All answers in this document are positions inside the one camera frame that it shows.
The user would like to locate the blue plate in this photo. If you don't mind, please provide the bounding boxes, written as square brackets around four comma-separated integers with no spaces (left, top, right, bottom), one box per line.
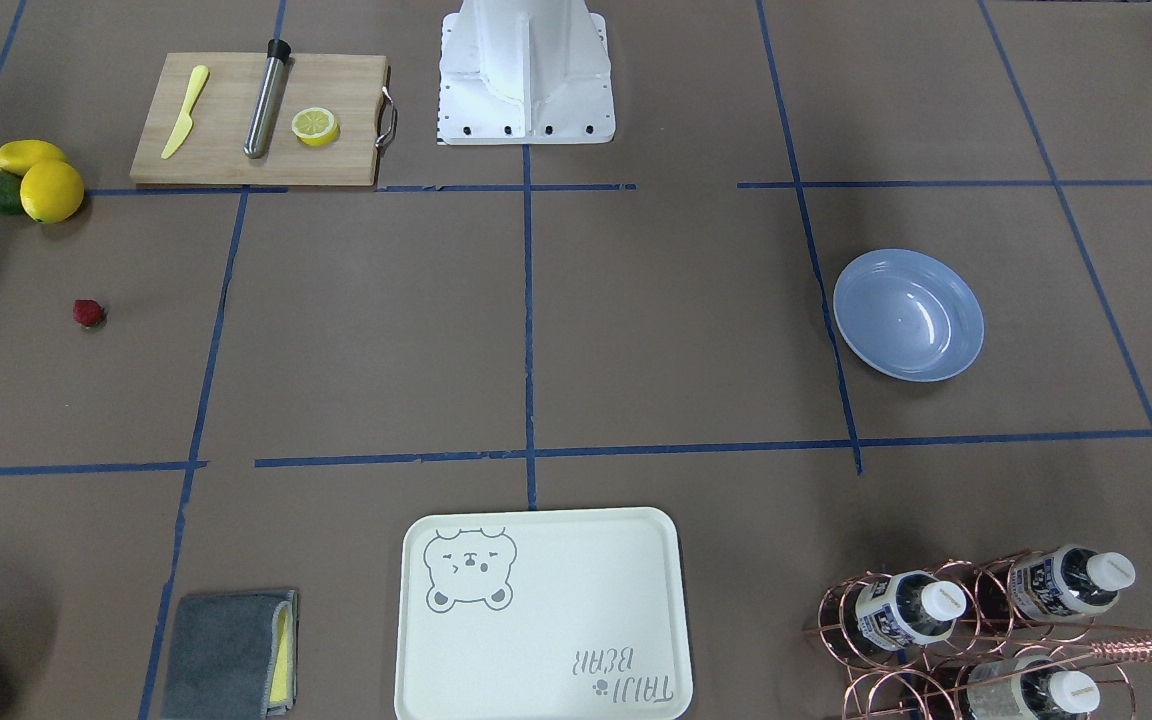
[833,249,986,382]

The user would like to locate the red strawberry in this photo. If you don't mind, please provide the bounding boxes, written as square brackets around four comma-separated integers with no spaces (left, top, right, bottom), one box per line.
[70,300,108,331]

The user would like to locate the cream bear tray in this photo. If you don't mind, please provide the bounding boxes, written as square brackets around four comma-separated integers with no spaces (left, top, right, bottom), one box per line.
[394,507,694,719]

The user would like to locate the bamboo cutting board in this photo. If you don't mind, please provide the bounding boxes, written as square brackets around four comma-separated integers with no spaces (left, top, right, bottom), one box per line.
[131,53,396,187]

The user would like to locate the lemon half slice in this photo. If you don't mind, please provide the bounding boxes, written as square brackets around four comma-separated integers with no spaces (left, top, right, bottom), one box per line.
[291,108,340,147]

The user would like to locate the steel cylinder with black cap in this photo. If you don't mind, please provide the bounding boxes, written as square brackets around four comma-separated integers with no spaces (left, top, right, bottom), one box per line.
[242,38,291,160]

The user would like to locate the grey and yellow cloth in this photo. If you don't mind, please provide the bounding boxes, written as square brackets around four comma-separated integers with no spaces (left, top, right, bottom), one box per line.
[160,588,300,719]

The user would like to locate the yellow plastic knife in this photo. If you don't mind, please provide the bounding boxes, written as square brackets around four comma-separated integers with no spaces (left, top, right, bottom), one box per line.
[160,65,210,160]

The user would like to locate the whole yellow lemon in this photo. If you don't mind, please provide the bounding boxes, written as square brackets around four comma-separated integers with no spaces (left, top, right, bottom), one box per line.
[20,160,86,223]

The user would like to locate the tea bottle front of rack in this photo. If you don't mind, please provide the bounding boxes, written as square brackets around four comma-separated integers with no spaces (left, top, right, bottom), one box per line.
[925,653,1101,719]

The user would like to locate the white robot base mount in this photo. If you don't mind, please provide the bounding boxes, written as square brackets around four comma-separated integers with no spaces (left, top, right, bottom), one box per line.
[435,1,617,146]

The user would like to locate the copper wire bottle rack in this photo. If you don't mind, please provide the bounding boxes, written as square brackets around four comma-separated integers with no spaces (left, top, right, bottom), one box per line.
[803,551,1152,719]

